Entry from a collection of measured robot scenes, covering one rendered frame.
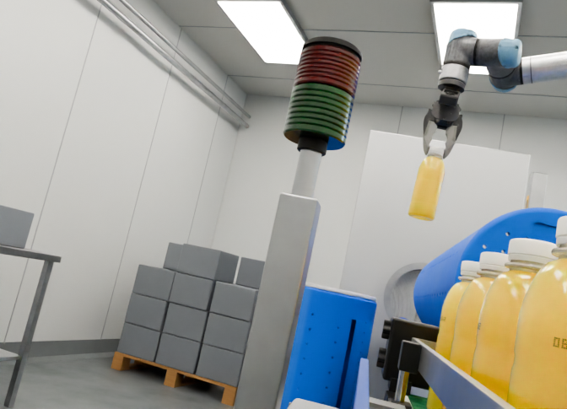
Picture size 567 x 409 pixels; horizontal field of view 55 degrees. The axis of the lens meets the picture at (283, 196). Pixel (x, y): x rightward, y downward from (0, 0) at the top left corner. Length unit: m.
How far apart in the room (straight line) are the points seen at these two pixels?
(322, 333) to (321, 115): 1.15
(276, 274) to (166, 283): 4.43
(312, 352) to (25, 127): 3.33
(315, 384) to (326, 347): 0.10
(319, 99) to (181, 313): 4.36
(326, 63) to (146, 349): 4.56
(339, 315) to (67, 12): 3.73
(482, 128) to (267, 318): 6.17
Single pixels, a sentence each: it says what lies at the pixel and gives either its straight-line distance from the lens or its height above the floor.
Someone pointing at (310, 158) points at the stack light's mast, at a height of 1.14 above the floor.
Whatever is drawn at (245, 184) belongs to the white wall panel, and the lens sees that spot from 7.03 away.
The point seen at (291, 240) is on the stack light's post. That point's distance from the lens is 0.51.
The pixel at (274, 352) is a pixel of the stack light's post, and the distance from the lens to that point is 0.51.
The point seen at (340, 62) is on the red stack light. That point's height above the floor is 1.23.
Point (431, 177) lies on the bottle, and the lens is 1.45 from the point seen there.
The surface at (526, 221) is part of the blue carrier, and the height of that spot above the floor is 1.20.
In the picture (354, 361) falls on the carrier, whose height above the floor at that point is 0.76.
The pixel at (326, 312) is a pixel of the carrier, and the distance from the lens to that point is 1.61.
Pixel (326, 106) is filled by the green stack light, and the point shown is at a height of 1.19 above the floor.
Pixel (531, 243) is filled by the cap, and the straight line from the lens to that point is 0.49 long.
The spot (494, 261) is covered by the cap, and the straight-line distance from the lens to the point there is 0.60.
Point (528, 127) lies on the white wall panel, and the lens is 6.63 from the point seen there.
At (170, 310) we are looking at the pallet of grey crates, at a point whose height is 0.60.
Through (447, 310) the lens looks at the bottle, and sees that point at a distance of 0.72.
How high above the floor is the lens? 1.01
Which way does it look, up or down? 9 degrees up
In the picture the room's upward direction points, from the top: 12 degrees clockwise
